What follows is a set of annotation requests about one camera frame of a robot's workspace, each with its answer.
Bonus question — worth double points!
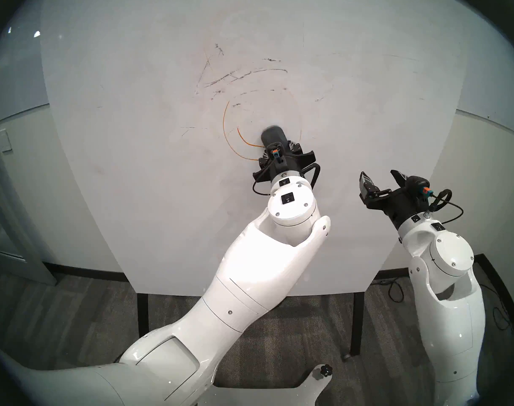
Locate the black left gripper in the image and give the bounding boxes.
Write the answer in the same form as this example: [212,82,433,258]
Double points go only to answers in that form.
[252,142,317,185]

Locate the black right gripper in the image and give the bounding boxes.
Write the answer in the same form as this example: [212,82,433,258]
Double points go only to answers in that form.
[358,169,431,231]

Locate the dark grey whiteboard eraser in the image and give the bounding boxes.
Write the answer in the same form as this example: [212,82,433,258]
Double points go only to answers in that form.
[261,126,289,150]

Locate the large white whiteboard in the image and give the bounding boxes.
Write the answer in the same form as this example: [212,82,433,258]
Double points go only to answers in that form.
[41,0,469,298]

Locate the black table leg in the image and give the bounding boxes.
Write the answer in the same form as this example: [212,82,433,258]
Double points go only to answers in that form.
[137,293,150,339]
[342,292,365,360]

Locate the black sleeved gripper cable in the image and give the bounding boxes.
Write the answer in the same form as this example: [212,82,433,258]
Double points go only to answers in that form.
[301,163,322,189]

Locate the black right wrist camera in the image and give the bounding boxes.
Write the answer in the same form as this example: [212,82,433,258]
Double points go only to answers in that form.
[403,177,432,200]

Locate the thin black left wrist cable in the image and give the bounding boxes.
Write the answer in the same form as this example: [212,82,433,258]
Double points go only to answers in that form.
[251,179,275,197]

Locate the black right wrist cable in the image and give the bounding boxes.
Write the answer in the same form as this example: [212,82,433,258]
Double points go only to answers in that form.
[425,189,465,225]

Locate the looped black floor cable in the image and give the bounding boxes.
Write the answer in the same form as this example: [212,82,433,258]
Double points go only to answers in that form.
[375,277,514,332]

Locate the wall glass board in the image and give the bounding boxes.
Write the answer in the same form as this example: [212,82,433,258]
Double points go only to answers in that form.
[0,0,52,124]
[454,29,514,135]

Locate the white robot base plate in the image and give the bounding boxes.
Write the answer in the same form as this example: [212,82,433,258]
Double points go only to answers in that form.
[212,364,333,406]

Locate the glass door with grey frame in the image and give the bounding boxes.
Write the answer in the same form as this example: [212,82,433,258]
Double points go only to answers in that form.
[0,101,58,286]

